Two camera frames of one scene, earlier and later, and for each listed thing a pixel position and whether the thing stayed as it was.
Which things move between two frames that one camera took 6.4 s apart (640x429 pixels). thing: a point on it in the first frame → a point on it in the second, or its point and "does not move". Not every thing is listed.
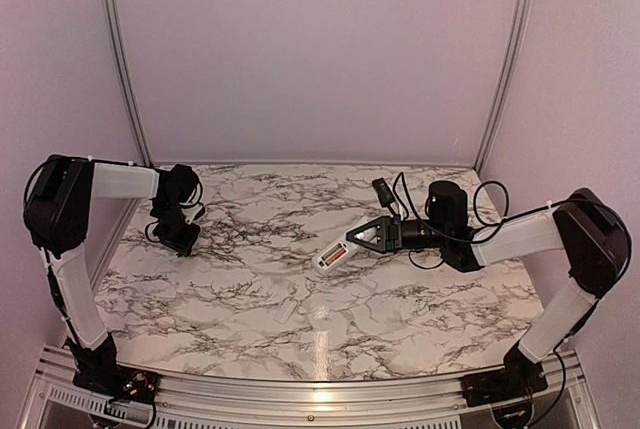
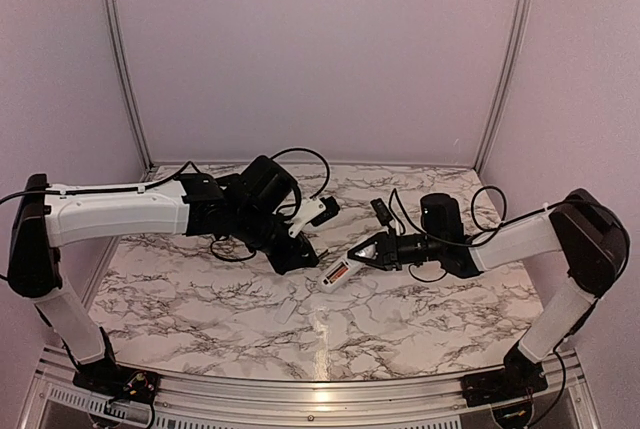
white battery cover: x=285 y=310 does not move
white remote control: x=332 y=257 → x=340 y=274
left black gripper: x=182 y=243 → x=295 y=258
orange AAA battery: x=343 y=251 → x=339 y=274
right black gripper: x=390 y=227 → x=387 y=255
